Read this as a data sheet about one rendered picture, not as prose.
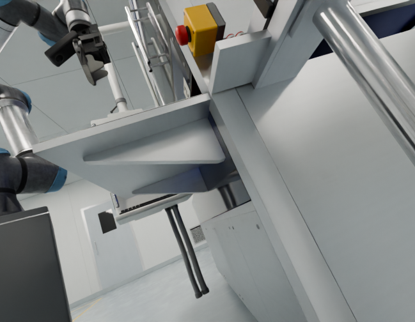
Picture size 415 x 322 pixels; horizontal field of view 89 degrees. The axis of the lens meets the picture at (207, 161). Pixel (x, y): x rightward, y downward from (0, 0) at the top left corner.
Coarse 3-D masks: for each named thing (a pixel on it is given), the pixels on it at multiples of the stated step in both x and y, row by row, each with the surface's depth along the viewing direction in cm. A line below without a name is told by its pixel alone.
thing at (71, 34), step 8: (72, 32) 64; (64, 40) 63; (72, 40) 64; (56, 48) 62; (64, 48) 63; (72, 48) 65; (48, 56) 61; (56, 56) 62; (64, 56) 64; (56, 64) 64
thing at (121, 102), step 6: (102, 36) 188; (108, 66) 176; (108, 72) 174; (114, 72) 177; (108, 78) 175; (114, 78) 173; (114, 84) 171; (114, 90) 170; (120, 90) 171; (114, 96) 169; (120, 96) 168; (120, 102) 166; (126, 102) 170; (114, 108) 172; (120, 108) 165; (126, 108) 167
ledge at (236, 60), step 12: (240, 36) 39; (252, 36) 39; (264, 36) 39; (216, 48) 38; (228, 48) 38; (240, 48) 39; (252, 48) 40; (264, 48) 42; (216, 60) 40; (228, 60) 41; (240, 60) 42; (252, 60) 44; (216, 72) 43; (228, 72) 44; (240, 72) 46; (252, 72) 48; (216, 84) 47; (228, 84) 49; (240, 84) 51
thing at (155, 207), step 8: (168, 200) 120; (176, 200) 123; (184, 200) 136; (144, 208) 115; (152, 208) 116; (160, 208) 127; (120, 216) 110; (128, 216) 111; (136, 216) 118; (144, 216) 131; (120, 224) 124
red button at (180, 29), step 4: (176, 28) 46; (180, 28) 46; (184, 28) 46; (176, 32) 46; (180, 32) 46; (184, 32) 46; (176, 36) 47; (180, 36) 46; (184, 36) 46; (176, 40) 48; (180, 40) 47; (184, 40) 47; (188, 40) 47; (180, 44) 48; (184, 44) 48
